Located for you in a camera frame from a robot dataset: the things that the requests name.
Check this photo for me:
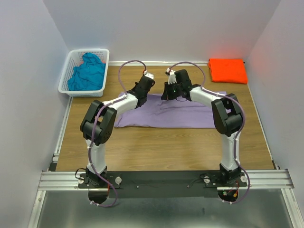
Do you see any aluminium rail frame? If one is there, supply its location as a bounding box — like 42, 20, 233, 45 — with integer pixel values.
27, 168, 304, 228

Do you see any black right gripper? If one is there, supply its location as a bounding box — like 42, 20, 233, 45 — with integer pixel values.
160, 81, 181, 101

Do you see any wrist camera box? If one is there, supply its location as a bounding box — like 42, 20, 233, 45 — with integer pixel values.
166, 68, 177, 85
144, 72, 154, 80

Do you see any white plastic laundry basket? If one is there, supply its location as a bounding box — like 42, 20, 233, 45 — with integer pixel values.
58, 48, 110, 97

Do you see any purple t shirt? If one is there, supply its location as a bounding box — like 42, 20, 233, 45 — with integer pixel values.
114, 94, 215, 129

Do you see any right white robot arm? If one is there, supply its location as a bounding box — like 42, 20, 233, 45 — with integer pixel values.
161, 68, 245, 186

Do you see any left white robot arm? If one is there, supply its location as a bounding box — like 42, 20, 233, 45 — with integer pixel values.
80, 73, 155, 188

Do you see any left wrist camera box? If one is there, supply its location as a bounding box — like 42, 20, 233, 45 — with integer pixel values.
144, 72, 154, 80

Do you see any folded orange t shirt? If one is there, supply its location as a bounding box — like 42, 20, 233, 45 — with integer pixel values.
208, 58, 248, 84

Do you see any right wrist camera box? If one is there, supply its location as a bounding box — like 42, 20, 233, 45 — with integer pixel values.
166, 68, 177, 85

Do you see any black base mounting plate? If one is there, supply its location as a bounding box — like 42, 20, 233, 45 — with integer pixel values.
76, 170, 247, 199

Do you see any teal t shirt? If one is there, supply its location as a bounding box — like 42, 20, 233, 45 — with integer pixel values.
68, 53, 106, 91

